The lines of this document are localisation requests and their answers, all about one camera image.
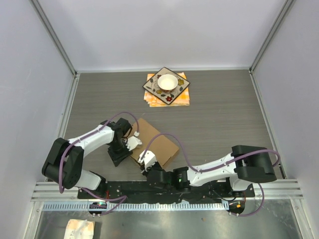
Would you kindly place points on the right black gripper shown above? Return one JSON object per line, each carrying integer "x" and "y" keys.
{"x": 155, "y": 165}

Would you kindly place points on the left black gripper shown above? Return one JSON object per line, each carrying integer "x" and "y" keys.
{"x": 117, "y": 158}

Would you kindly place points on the brown cardboard express box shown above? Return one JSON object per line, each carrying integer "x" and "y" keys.
{"x": 163, "y": 148}

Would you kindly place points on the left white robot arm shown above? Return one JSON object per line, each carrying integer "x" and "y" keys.
{"x": 64, "y": 162}

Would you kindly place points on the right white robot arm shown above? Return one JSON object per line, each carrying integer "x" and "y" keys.
{"x": 243, "y": 166}

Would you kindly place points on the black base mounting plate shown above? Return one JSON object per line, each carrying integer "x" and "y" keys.
{"x": 139, "y": 192}

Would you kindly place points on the square floral ceramic plate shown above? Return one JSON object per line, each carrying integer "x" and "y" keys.
{"x": 152, "y": 87}

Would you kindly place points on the orange checkered folded cloth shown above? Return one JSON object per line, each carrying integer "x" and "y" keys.
{"x": 182, "y": 100}

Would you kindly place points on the white ceramic bowl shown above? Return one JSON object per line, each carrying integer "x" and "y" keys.
{"x": 167, "y": 82}

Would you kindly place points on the white orange paper packet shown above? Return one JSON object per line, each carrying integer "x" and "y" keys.
{"x": 79, "y": 229}

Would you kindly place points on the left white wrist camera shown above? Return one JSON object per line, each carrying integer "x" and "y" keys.
{"x": 133, "y": 141}

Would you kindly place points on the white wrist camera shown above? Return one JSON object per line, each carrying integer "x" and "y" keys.
{"x": 133, "y": 141}
{"x": 146, "y": 160}

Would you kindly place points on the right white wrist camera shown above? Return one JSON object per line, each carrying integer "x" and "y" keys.
{"x": 146, "y": 160}

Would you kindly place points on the white slotted cable duct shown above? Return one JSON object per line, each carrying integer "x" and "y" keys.
{"x": 102, "y": 206}

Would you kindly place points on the aluminium frame rail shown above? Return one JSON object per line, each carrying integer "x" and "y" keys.
{"x": 49, "y": 192}

